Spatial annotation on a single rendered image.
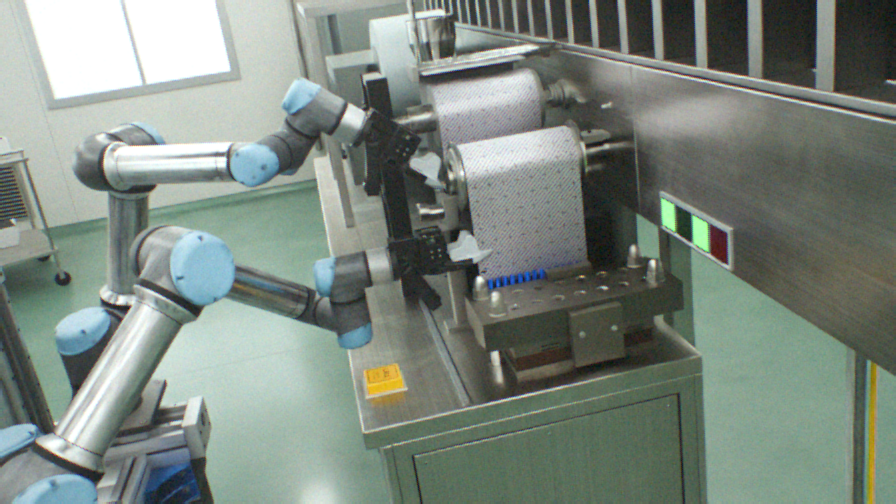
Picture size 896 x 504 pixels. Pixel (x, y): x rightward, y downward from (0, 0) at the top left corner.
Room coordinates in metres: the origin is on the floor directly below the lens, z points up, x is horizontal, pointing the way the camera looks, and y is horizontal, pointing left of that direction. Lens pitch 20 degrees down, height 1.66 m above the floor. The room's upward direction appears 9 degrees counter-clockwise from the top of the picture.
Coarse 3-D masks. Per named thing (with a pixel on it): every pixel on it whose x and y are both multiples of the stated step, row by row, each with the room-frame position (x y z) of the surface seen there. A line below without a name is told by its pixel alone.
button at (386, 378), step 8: (376, 368) 1.45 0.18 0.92; (384, 368) 1.45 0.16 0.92; (392, 368) 1.44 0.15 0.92; (368, 376) 1.42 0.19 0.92; (376, 376) 1.42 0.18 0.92; (384, 376) 1.41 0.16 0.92; (392, 376) 1.41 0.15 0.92; (400, 376) 1.40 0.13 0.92; (368, 384) 1.39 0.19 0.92; (376, 384) 1.39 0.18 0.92; (384, 384) 1.39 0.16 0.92; (392, 384) 1.39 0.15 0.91; (400, 384) 1.39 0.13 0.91; (368, 392) 1.39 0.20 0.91; (376, 392) 1.39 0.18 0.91
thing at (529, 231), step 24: (528, 192) 1.57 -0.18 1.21; (552, 192) 1.58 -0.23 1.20; (576, 192) 1.59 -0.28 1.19; (480, 216) 1.56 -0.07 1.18; (504, 216) 1.56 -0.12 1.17; (528, 216) 1.57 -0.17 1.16; (552, 216) 1.58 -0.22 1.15; (576, 216) 1.59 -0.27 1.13; (480, 240) 1.56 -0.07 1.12; (504, 240) 1.56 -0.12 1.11; (528, 240) 1.57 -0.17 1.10; (552, 240) 1.58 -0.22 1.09; (576, 240) 1.59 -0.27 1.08; (480, 264) 1.56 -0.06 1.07; (504, 264) 1.56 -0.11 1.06; (528, 264) 1.57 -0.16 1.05; (552, 264) 1.58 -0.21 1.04
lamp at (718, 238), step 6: (714, 228) 1.20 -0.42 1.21; (714, 234) 1.20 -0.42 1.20; (720, 234) 1.18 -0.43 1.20; (714, 240) 1.20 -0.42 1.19; (720, 240) 1.18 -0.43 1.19; (726, 240) 1.16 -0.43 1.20; (714, 246) 1.20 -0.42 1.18; (720, 246) 1.18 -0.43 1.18; (726, 246) 1.16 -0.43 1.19; (714, 252) 1.20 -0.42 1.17; (720, 252) 1.18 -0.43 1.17; (726, 252) 1.16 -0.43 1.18; (720, 258) 1.18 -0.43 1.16; (726, 258) 1.16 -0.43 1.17
